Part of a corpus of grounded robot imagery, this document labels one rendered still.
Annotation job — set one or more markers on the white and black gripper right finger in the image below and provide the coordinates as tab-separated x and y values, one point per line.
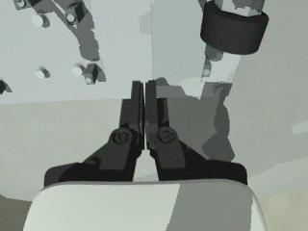
174	159

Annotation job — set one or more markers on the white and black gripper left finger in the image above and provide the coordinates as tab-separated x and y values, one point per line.
109	163

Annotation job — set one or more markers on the grey fixture plate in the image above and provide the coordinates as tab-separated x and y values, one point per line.
115	35

